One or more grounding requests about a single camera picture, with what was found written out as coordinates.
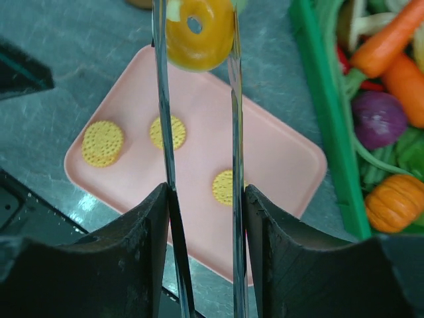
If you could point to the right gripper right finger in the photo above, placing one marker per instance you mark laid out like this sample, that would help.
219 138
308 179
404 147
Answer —
299 271

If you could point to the metal tongs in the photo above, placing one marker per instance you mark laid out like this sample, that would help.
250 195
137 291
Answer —
240 280

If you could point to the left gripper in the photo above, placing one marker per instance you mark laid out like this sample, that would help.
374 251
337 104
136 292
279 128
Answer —
21 73

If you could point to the mushroom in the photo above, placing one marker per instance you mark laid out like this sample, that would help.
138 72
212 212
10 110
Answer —
353 21

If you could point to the round biscuit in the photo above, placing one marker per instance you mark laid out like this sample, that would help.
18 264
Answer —
222 187
178 133

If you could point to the small orange pumpkin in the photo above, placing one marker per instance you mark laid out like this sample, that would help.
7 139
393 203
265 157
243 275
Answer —
395 203

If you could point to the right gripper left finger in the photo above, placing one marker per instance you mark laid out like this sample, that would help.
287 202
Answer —
115 271

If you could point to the upright carrot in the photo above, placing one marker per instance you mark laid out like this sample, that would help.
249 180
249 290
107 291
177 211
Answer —
376 54

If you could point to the purple onion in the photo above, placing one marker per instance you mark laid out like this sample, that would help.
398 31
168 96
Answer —
378 118

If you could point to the green leafy vegetable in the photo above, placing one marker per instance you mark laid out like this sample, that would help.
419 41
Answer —
409 152

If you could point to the pink serving tray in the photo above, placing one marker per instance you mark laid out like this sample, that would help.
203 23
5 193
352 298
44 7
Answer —
284 165

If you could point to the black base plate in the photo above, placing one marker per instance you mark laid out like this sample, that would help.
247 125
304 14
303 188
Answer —
24 213

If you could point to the green vegetable crate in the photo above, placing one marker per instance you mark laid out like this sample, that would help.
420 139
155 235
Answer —
350 198

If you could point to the biscuits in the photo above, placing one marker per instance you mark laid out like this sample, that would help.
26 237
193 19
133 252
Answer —
102 143

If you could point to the lying carrot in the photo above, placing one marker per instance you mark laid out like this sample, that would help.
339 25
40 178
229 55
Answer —
404 80

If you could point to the green long beans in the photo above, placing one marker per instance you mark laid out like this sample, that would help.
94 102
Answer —
369 169

